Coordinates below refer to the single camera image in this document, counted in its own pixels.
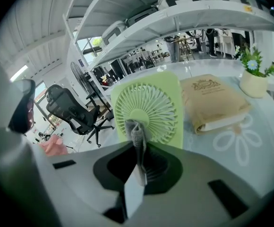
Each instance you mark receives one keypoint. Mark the black standing fan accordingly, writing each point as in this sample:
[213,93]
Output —
[76,72]

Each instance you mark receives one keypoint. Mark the ceiling light strip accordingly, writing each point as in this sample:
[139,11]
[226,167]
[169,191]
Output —
[20,72]

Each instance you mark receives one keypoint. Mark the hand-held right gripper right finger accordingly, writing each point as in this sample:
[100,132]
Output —
[193,188]

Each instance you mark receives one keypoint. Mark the tan hardcover book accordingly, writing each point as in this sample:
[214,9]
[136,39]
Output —
[212,103]

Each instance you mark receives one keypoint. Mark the yellow shelf sticker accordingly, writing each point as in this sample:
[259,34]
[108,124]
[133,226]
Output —
[247,8]

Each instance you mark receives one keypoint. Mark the black office chair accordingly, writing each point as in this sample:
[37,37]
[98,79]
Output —
[63,103]

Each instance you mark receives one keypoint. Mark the white metal shelf rack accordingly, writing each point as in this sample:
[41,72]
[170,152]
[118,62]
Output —
[139,32]

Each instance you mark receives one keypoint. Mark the potted plant in cream pot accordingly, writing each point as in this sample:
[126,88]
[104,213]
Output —
[254,86]

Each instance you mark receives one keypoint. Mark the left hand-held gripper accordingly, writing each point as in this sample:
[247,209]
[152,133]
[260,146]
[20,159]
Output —
[9,169]

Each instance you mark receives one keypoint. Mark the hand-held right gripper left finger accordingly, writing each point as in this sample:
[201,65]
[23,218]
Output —
[80,181]

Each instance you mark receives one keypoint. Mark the small wall sign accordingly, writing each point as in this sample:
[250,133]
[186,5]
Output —
[80,63]

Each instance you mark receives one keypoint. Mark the small green fan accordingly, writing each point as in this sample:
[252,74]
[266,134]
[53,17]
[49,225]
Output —
[151,98]

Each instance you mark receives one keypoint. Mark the pink jacket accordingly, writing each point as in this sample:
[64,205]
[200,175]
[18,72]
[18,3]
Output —
[54,146]

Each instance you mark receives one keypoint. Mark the glass window front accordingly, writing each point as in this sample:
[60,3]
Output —
[96,42]

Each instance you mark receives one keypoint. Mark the dark rice cooker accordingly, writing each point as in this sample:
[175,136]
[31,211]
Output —
[141,14]

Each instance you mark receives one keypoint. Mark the wooden stool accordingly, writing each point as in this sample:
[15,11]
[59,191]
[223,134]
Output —
[185,45]

